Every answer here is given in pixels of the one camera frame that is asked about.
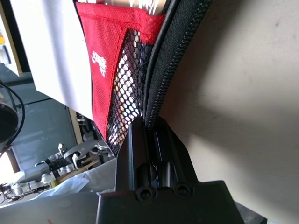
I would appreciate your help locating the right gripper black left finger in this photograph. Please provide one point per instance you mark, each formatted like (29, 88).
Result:
(134, 158)

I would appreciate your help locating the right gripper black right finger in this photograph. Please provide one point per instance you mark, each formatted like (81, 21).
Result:
(172, 158)

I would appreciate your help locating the red ping-pong paddle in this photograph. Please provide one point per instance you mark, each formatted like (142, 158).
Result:
(126, 93)

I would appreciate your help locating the black red paddle case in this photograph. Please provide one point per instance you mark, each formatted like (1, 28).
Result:
(102, 35)

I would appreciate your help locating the silver machine parts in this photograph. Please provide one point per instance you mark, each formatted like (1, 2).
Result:
(70, 154)

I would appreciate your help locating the black round object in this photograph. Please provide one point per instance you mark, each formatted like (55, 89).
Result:
(7, 123)

